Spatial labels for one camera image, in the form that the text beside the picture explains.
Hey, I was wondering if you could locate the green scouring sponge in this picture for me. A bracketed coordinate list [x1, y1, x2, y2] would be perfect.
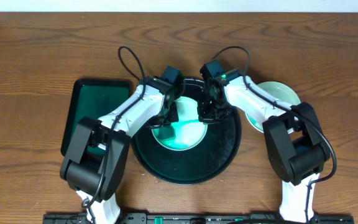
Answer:
[157, 125, 176, 141]

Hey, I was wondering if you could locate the light green back plate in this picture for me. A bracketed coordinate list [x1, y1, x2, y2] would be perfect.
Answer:
[152, 96, 208, 151]

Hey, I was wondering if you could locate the light green plate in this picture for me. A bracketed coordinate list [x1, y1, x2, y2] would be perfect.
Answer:
[246, 82, 301, 133]
[152, 96, 208, 151]

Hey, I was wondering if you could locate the light green front plate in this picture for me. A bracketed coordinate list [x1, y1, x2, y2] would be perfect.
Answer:
[246, 82, 301, 133]

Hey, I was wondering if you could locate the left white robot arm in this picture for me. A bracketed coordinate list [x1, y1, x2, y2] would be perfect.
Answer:
[60, 77, 186, 223]

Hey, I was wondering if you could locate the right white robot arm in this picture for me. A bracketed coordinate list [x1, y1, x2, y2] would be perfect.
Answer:
[198, 68, 334, 223]

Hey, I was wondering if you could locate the round black tray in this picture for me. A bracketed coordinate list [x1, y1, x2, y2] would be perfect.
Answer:
[132, 78, 241, 185]

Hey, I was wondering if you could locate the dark green rectangular tray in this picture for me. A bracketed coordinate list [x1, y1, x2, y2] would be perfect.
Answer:
[61, 78, 132, 155]

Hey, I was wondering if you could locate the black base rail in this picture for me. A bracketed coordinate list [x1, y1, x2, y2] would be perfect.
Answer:
[42, 213, 355, 224]

